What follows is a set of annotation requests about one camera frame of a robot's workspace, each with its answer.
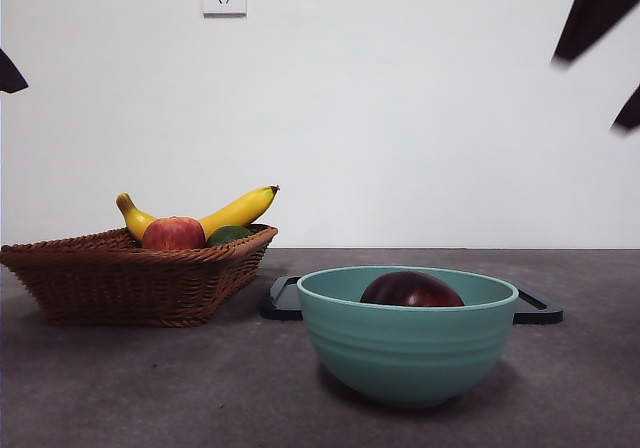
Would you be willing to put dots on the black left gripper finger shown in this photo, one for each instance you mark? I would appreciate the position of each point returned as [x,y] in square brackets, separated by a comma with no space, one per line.
[7,75]

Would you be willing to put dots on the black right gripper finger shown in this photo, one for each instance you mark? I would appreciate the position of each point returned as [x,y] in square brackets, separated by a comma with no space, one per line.
[631,115]
[595,13]

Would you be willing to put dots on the dark purple plum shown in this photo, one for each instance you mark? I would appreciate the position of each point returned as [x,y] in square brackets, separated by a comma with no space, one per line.
[410,290]

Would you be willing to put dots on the teal ribbed bowl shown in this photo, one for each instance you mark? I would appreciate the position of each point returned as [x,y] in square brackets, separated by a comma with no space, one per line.
[407,353]

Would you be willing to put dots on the red apple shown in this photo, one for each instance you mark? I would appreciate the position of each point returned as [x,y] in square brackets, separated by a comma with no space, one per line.
[172,234]

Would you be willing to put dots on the brown wicker basket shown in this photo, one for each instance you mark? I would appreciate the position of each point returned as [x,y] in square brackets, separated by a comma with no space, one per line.
[125,288]

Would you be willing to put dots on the yellow banana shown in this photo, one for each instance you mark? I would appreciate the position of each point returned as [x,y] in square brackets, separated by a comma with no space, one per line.
[235,213]

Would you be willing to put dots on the green round fruit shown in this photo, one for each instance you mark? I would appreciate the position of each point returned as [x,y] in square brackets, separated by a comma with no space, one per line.
[227,235]

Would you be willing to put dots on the black rectangular tray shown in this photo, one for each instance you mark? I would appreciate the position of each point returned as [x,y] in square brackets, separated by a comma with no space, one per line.
[282,303]

